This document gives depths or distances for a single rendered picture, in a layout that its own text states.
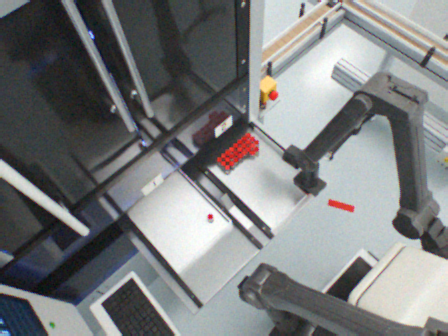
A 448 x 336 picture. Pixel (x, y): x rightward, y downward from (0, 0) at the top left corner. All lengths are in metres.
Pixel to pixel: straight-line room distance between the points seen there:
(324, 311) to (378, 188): 1.86
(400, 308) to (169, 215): 0.86
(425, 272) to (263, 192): 0.70
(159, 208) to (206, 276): 0.31
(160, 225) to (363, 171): 1.53
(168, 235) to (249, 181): 0.37
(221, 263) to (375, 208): 1.35
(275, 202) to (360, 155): 1.28
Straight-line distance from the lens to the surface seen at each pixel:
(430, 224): 1.14
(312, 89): 2.84
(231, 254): 1.36
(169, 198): 1.45
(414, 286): 0.91
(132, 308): 1.43
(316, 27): 1.88
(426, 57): 1.87
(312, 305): 0.75
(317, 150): 1.12
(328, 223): 2.37
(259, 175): 1.46
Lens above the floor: 2.20
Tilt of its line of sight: 63 degrees down
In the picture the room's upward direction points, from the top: 7 degrees counter-clockwise
